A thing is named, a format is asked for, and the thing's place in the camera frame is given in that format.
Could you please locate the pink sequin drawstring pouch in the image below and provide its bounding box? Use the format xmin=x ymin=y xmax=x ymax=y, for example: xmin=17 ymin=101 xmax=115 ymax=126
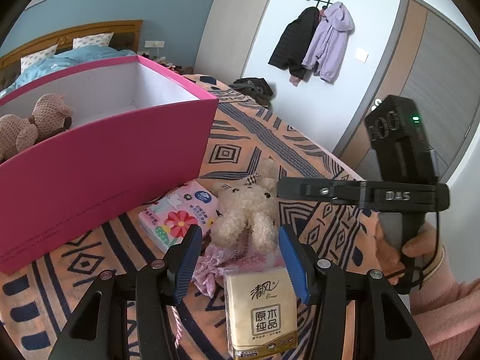
xmin=192 ymin=244 xmax=285 ymax=297

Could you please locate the floral pink tissue pack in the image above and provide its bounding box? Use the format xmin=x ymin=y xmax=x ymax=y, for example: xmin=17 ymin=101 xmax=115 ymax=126
xmin=138 ymin=180 xmax=218 ymax=253

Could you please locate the beige tissue pack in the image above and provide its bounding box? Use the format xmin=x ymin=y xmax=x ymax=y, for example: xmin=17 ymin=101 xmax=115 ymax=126
xmin=224 ymin=267 xmax=298 ymax=359

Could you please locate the cream plush bear keychain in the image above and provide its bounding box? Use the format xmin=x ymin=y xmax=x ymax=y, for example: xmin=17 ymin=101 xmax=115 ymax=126
xmin=211 ymin=158 xmax=278 ymax=253

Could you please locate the pink cardboard storage box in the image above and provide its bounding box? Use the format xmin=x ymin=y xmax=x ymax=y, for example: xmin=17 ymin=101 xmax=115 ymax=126
xmin=1 ymin=55 xmax=218 ymax=275

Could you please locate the pink knitted plush bear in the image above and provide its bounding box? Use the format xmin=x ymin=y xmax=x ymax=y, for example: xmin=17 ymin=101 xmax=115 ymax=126
xmin=0 ymin=94 xmax=74 ymax=163

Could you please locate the pink sleeve right forearm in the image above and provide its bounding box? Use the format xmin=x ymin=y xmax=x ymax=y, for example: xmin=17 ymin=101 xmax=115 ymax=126
xmin=409 ymin=250 xmax=479 ymax=359

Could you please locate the right hand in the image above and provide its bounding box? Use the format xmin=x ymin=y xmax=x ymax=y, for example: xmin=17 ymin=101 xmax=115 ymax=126
xmin=375 ymin=222 xmax=444 ymax=284

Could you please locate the grey orange door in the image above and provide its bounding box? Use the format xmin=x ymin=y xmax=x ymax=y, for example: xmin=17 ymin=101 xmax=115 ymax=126
xmin=334 ymin=0 xmax=479 ymax=181

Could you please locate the lilac hoodie on hook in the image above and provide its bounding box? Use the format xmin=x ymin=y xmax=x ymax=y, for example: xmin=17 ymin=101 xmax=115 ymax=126
xmin=302 ymin=2 xmax=355 ymax=84

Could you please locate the dark bag on floor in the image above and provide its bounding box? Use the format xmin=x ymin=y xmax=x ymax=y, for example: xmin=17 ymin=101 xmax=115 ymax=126
xmin=229 ymin=77 xmax=274 ymax=109

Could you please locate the black jacket on hook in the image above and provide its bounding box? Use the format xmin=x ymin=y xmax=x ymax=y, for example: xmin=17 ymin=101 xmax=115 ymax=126
xmin=268 ymin=7 xmax=320 ymax=80

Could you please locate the wooden headboard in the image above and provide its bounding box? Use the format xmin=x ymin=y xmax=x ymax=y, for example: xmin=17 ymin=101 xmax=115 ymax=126
xmin=0 ymin=19 xmax=144 ymax=80

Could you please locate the right white patterned pillow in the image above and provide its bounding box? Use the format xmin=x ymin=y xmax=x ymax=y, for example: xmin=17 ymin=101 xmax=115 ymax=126
xmin=72 ymin=33 xmax=114 ymax=49

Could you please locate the white patterned pillow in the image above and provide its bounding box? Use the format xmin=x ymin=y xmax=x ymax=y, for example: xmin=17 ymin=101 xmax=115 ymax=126
xmin=72 ymin=33 xmax=114 ymax=49
xmin=20 ymin=44 xmax=58 ymax=73

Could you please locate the light blue duvet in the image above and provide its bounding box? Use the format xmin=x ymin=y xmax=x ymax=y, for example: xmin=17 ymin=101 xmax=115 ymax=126
xmin=1 ymin=46 xmax=137 ymax=97

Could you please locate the left white patterned pillow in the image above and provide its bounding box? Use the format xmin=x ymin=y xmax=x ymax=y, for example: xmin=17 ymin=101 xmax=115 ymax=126
xmin=20 ymin=44 xmax=58 ymax=73

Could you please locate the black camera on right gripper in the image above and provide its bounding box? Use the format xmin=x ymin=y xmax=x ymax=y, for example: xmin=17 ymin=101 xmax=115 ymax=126
xmin=364 ymin=94 xmax=439 ymax=185

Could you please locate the white wall socket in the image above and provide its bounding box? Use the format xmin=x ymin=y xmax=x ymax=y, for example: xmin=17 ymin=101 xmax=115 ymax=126
xmin=144 ymin=41 xmax=165 ymax=48

